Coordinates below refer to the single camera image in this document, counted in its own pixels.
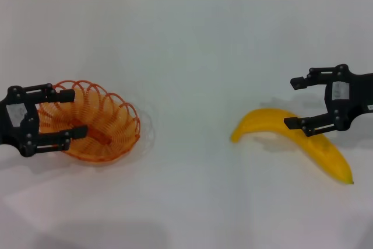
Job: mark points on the yellow banana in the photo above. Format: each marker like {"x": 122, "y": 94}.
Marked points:
{"x": 329, "y": 155}

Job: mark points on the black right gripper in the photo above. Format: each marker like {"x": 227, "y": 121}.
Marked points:
{"x": 357, "y": 94}

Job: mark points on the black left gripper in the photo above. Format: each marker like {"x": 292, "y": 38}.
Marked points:
{"x": 17, "y": 132}

